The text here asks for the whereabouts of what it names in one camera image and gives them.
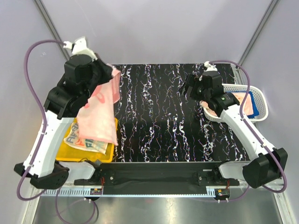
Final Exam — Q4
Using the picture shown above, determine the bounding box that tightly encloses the yellow plastic tray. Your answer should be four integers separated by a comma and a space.
56, 119, 114, 163

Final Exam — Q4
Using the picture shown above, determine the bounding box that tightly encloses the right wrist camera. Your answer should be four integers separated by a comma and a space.
204, 61, 218, 72

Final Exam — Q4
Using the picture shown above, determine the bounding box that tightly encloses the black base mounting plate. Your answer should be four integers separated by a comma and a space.
74, 162, 240, 197

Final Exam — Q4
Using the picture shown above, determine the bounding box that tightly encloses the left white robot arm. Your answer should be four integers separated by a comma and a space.
14, 53, 113, 189

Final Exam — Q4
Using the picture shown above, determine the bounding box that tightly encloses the slotted white cable duct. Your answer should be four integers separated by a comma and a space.
42, 188, 103, 197

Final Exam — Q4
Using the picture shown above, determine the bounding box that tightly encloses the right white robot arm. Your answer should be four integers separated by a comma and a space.
179, 71, 288, 189

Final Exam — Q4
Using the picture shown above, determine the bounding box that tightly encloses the white perforated plastic basket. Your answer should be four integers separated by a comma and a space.
203, 84, 269, 123

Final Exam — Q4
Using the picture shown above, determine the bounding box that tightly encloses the blue folded towel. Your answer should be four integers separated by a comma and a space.
248, 91, 259, 119

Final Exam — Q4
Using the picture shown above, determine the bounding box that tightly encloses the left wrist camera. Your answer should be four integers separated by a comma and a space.
63, 37, 98, 61

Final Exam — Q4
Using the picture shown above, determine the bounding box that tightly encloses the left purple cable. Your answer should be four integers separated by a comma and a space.
17, 39, 99, 224

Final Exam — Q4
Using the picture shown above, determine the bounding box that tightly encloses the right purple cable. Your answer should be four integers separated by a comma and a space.
205, 60, 288, 203

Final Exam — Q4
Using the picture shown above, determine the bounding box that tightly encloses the pink patterned towel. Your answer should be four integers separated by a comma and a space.
77, 65, 121, 146

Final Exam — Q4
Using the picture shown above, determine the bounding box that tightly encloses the purple cable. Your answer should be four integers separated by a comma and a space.
17, 39, 99, 224
205, 60, 288, 203

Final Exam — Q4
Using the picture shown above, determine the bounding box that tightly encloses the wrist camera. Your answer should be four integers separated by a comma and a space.
63, 37, 98, 61
204, 61, 218, 72

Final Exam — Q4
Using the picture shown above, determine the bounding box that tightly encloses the orange fox pattern towel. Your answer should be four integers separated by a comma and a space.
200, 92, 253, 116

